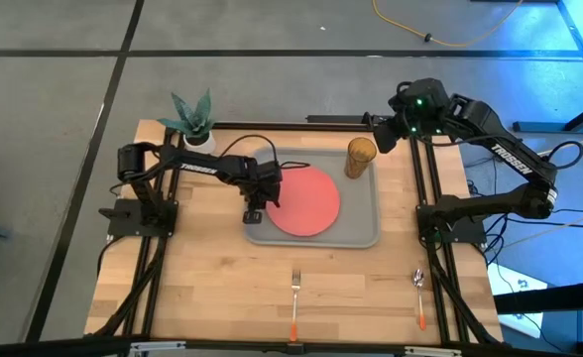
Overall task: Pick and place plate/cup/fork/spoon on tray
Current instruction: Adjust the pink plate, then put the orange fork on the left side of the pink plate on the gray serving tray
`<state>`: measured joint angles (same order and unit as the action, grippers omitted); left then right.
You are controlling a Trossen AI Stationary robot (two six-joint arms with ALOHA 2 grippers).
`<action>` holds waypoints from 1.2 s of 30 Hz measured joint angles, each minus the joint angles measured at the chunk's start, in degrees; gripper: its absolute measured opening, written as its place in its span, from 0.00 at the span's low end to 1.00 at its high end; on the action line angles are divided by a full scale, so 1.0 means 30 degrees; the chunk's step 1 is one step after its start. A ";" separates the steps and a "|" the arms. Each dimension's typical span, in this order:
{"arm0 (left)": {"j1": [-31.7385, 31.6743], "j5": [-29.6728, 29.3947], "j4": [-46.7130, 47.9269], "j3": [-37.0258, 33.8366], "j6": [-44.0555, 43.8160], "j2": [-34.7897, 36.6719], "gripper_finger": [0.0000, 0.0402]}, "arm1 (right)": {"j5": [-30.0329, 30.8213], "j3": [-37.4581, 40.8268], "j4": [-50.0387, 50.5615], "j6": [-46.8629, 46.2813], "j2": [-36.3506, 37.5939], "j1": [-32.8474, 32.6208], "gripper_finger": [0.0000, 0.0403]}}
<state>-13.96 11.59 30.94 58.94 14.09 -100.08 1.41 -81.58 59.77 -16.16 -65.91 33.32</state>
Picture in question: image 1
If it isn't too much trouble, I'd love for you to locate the black aluminium table frame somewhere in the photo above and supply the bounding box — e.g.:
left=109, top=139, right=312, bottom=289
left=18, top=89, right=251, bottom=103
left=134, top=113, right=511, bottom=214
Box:
left=85, top=120, right=504, bottom=348

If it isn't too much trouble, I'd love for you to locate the black bar device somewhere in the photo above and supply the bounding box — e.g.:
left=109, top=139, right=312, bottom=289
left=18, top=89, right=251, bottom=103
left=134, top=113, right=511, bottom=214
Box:
left=305, top=111, right=398, bottom=126

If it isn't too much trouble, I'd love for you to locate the dark metal table base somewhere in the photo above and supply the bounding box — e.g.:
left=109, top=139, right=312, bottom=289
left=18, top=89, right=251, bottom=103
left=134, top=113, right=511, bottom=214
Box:
left=512, top=0, right=583, bottom=134

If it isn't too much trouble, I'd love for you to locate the yellow hanging extension cable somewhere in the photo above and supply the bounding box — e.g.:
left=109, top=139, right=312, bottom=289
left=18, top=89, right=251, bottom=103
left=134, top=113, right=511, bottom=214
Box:
left=536, top=129, right=583, bottom=159

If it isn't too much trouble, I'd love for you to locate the metal spoon orange handle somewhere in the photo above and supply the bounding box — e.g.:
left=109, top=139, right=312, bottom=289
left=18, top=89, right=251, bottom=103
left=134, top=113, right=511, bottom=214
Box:
left=411, top=268, right=428, bottom=332

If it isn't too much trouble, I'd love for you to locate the beige cable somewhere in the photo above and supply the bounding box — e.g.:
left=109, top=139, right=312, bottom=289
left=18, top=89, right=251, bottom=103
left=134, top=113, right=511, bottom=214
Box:
left=499, top=204, right=583, bottom=251

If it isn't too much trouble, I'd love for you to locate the metal fork orange handle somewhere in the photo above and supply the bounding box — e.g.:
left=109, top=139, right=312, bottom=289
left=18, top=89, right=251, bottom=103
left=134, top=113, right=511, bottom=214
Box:
left=290, top=269, right=302, bottom=344

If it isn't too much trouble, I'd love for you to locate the white round plant pot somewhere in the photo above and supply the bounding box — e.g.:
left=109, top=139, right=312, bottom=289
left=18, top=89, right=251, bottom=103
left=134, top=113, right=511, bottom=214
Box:
left=182, top=130, right=217, bottom=158

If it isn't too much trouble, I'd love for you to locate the yellow floor cable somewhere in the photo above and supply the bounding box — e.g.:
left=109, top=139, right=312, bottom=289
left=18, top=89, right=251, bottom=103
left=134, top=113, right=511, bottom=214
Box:
left=371, top=0, right=525, bottom=50

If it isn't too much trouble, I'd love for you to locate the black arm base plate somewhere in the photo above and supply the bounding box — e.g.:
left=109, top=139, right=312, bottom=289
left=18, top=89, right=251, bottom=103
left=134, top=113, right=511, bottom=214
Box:
left=97, top=197, right=179, bottom=239
left=416, top=202, right=489, bottom=246

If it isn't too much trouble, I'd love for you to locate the amber faceted plastic cup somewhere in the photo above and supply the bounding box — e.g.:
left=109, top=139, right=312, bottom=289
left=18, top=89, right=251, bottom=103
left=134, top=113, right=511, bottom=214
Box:
left=343, top=136, right=379, bottom=180

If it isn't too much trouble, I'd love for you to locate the red round plate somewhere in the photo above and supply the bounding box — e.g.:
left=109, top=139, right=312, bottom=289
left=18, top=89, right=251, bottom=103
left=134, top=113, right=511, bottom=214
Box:
left=265, top=165, right=342, bottom=238

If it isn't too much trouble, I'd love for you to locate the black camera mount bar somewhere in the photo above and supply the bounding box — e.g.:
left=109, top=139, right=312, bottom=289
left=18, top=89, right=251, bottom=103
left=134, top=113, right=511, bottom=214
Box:
left=0, top=335, right=583, bottom=357

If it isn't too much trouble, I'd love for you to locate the green snake plant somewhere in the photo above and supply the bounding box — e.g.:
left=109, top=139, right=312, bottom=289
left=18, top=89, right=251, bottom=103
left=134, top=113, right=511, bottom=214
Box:
left=157, top=88, right=216, bottom=141

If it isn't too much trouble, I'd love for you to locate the black desk edge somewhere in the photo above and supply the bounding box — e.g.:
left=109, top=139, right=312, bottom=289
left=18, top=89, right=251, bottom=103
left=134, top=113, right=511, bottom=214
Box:
left=494, top=280, right=583, bottom=357

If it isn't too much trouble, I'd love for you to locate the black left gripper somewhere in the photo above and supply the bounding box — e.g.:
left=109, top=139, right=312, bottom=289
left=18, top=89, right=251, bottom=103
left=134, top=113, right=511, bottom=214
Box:
left=244, top=159, right=284, bottom=209

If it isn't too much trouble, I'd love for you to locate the grey plastic tray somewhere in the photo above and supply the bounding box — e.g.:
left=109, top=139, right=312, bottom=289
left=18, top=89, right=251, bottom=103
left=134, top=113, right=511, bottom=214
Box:
left=243, top=146, right=383, bottom=250

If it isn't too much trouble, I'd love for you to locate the white paper sheet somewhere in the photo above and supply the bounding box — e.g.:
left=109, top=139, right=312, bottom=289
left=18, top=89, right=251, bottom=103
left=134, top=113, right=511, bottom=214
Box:
left=486, top=261, right=549, bottom=339

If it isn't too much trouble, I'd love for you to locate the silver metal bracket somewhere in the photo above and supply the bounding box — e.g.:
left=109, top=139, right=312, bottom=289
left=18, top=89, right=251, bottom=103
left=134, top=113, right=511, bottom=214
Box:
left=403, top=345, right=465, bottom=357
left=129, top=339, right=187, bottom=355

